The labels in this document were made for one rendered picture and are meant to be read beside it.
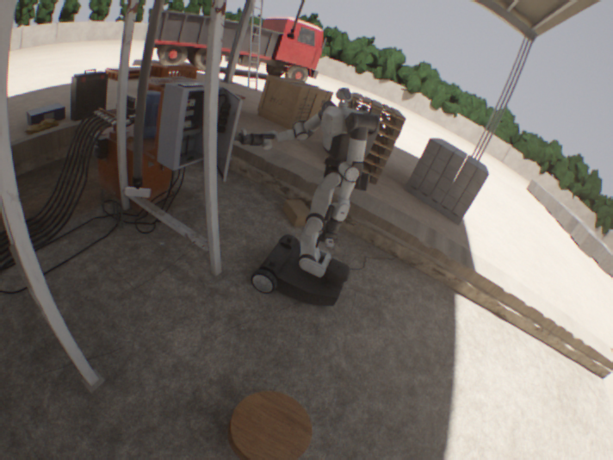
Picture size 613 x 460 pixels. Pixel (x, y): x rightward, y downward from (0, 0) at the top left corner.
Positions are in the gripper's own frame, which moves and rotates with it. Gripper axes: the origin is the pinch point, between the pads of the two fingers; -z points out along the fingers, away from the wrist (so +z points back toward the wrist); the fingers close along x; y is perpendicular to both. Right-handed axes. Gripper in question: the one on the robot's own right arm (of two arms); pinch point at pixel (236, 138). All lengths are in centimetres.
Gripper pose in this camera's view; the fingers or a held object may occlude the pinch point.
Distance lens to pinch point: 191.4
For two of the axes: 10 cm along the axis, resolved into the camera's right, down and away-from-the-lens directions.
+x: 5.0, 6.2, -6.0
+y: -3.0, 7.8, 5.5
